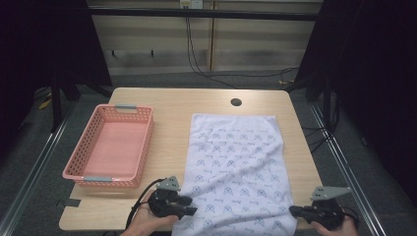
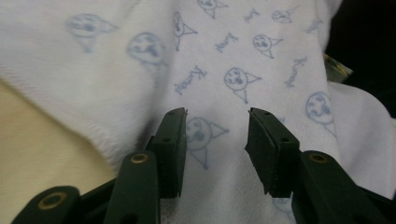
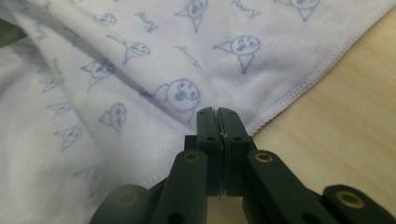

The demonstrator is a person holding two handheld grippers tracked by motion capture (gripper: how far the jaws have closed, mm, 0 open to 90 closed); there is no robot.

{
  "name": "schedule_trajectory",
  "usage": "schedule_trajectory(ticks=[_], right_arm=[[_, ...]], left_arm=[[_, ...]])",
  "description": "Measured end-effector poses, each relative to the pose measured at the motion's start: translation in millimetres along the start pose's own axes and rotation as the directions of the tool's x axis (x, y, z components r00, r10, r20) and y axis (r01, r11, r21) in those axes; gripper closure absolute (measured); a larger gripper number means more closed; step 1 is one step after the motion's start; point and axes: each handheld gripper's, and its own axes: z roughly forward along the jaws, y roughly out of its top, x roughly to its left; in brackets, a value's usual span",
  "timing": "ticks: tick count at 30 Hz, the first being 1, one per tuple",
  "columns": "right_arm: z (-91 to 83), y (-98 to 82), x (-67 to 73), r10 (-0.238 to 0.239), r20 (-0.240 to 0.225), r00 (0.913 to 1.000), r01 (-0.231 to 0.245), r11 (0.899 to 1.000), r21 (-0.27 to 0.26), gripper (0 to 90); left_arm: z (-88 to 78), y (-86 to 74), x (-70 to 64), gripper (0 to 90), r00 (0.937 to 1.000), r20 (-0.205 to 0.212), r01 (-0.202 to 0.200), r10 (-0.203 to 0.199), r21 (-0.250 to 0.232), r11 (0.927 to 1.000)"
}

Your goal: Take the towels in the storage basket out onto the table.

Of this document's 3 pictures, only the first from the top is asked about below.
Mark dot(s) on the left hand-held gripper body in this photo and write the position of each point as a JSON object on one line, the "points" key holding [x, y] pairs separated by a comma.
{"points": [[162, 203]]}

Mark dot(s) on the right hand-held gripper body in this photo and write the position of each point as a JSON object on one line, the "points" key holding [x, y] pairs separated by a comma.
{"points": [[327, 213]]}

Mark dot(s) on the white patterned towel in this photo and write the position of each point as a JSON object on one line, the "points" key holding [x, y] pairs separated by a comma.
{"points": [[236, 157]]}

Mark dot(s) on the pink perforated plastic basket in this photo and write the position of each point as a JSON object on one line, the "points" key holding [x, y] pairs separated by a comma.
{"points": [[111, 147]]}

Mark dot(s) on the person's right hand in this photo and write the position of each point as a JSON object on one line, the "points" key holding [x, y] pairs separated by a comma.
{"points": [[341, 231]]}

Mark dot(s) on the person's left hand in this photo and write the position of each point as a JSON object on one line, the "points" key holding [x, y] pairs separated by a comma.
{"points": [[147, 223]]}

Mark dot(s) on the black tape strip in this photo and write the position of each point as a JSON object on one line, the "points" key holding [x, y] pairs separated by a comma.
{"points": [[72, 203]]}

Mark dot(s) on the black metal stand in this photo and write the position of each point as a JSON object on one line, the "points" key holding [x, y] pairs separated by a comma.
{"points": [[327, 105], [56, 108]]}

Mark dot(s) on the yellow floor item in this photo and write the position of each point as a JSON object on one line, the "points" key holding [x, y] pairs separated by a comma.
{"points": [[45, 104]]}

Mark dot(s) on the dark curtain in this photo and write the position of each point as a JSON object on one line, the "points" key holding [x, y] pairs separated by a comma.
{"points": [[32, 49], [377, 65]]}

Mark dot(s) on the black horizontal metal bar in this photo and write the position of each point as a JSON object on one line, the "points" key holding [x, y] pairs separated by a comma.
{"points": [[147, 13]]}

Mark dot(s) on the metal floor rail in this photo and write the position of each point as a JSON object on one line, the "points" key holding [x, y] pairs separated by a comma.
{"points": [[36, 167], [347, 170]]}

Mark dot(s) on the white wall socket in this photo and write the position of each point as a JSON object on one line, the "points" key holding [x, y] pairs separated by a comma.
{"points": [[193, 4]]}

